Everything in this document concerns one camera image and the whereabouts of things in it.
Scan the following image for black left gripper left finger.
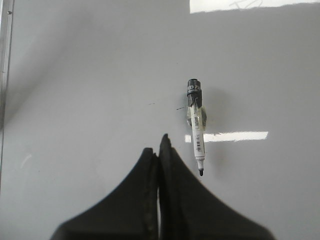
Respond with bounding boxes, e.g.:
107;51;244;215
51;148;159;240

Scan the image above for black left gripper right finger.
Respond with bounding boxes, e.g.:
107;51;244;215
158;134;275;240

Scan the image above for white whiteboard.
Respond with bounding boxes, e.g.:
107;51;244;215
0;0;320;240

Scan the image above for aluminium whiteboard frame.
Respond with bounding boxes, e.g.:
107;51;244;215
0;0;15;131

